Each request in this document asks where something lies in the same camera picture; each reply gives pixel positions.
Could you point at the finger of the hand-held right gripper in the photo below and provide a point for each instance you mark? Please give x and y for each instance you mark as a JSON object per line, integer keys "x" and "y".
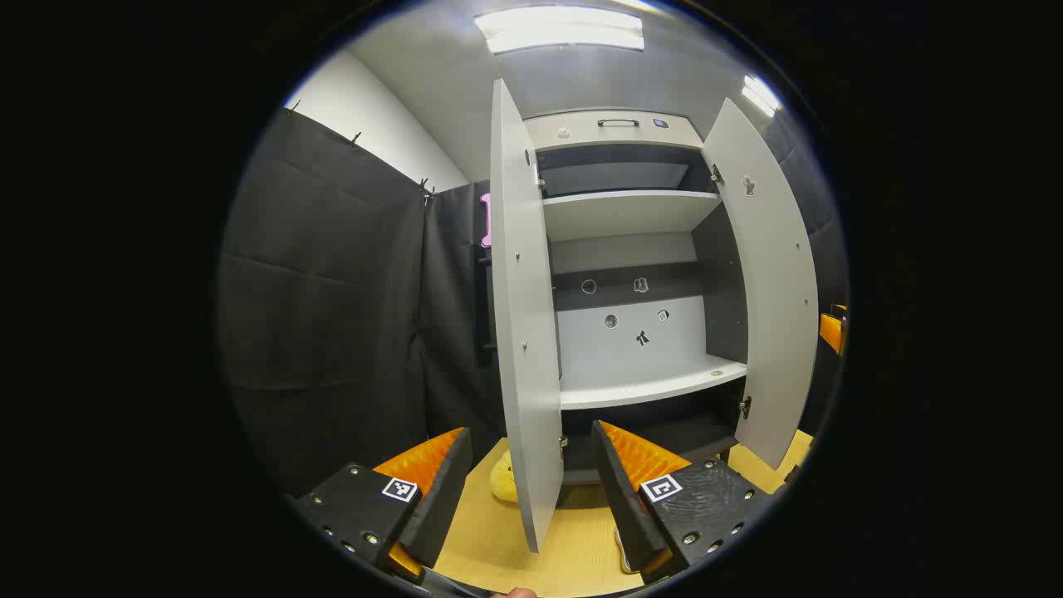
{"x": 833, "y": 332}

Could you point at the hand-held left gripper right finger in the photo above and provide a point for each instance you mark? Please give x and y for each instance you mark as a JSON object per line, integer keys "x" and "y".
{"x": 619, "y": 490}

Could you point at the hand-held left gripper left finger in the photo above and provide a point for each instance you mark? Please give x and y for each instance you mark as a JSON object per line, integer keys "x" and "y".
{"x": 444, "y": 490}

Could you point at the grey cabinet door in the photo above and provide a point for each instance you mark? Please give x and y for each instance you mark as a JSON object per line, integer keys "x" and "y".
{"x": 527, "y": 332}
{"x": 772, "y": 291}

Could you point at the grey shoe cabinet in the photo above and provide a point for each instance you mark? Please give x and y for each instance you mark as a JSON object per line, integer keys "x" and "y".
{"x": 631, "y": 349}

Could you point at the light grey cabinet shelf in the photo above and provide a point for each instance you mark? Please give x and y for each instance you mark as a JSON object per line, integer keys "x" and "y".
{"x": 623, "y": 212}
{"x": 648, "y": 382}

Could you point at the grey cabinet drawer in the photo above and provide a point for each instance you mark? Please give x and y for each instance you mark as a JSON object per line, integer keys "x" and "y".
{"x": 581, "y": 133}

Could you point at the yellow plush toy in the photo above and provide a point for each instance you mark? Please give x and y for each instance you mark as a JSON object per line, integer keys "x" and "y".
{"x": 502, "y": 482}

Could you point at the small ceiling light panel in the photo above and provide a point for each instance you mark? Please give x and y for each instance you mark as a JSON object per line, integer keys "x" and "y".
{"x": 760, "y": 94}

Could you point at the large ceiling light panel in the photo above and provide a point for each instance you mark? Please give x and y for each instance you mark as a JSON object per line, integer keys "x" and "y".
{"x": 560, "y": 29}

